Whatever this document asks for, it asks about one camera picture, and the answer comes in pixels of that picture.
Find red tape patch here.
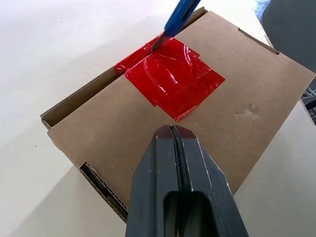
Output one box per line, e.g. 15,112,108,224
115,37,227,122

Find blue utility knife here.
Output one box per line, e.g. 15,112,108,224
150,0,202,53

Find brown cardboard box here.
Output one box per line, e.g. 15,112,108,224
40,6,316,224

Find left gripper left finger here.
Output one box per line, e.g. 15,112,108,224
125,124,185,237

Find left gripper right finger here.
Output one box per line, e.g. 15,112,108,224
172,124,250,237

